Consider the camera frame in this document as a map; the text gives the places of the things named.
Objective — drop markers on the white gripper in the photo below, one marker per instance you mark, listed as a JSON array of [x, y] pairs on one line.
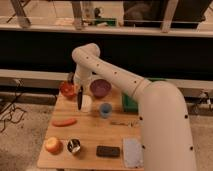
[[82, 77]]

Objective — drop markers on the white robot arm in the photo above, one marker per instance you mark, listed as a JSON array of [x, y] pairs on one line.
[[166, 137]]

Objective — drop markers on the red bowl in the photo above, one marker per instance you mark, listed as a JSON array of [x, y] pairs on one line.
[[67, 89]]

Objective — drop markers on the purple bowl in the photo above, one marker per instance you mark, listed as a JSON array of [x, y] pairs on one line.
[[100, 88]]

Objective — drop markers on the white cup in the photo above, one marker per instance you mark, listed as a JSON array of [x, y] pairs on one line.
[[86, 103]]

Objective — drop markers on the blue cup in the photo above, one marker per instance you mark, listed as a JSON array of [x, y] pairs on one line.
[[105, 110]]

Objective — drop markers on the orange carrot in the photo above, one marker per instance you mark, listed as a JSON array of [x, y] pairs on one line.
[[63, 123]]

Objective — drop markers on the green tray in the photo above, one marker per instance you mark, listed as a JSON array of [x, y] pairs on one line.
[[129, 102]]

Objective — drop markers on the green object on shelf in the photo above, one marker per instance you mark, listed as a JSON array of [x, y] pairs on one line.
[[105, 21]]

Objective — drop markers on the small metal cup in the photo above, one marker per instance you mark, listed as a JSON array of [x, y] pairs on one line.
[[74, 146]]

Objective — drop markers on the apple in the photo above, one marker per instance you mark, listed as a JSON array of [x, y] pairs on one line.
[[53, 145]]

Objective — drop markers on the black sponge block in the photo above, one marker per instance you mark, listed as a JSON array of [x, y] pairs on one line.
[[107, 151]]

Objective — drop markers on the grey blue cloth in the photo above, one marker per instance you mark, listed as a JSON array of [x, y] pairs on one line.
[[132, 153]]

